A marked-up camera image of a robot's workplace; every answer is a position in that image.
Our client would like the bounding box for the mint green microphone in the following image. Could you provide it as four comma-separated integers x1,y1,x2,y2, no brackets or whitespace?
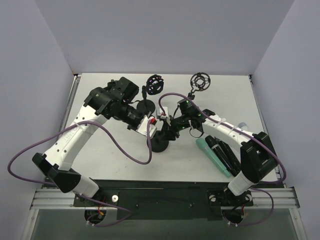
195,138,231,178

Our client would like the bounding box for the white microphone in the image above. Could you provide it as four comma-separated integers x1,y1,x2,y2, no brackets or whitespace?
237,122,249,131

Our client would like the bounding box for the black tripod microphone stand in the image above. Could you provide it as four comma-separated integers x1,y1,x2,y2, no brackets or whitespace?
187,72,211,100

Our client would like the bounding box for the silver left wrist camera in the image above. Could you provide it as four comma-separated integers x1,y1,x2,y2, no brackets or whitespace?
135,115,157,138

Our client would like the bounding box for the black shock mount stand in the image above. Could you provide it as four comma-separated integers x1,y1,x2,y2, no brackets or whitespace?
136,74,164,115

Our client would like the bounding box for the aluminium frame rail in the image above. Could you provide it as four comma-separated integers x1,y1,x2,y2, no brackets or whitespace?
32,72,300,227

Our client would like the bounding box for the black handheld microphone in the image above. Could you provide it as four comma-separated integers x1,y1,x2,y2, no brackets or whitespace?
205,135,238,177

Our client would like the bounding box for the black round base stand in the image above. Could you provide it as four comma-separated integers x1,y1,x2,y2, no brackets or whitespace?
151,136,178,153

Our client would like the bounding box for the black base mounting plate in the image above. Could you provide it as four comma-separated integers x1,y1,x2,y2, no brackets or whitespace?
72,178,255,222

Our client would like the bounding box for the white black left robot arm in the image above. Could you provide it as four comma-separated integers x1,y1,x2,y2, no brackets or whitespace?
32,77,165,206

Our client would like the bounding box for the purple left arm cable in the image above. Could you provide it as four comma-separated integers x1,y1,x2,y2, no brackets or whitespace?
6,119,154,228

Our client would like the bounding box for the black clip microphone stand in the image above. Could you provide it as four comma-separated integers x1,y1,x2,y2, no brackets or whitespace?
105,79,118,91

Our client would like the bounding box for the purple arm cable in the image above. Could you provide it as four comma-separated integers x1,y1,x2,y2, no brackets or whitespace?
6,119,154,228
157,92,288,227

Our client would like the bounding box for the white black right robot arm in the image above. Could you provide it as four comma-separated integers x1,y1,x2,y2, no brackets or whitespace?
161,99,278,205

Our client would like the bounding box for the grey head black microphone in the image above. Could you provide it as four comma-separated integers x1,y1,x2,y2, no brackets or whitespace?
218,140,241,176

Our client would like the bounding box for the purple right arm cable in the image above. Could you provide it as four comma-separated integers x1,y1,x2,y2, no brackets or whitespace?
157,92,288,227

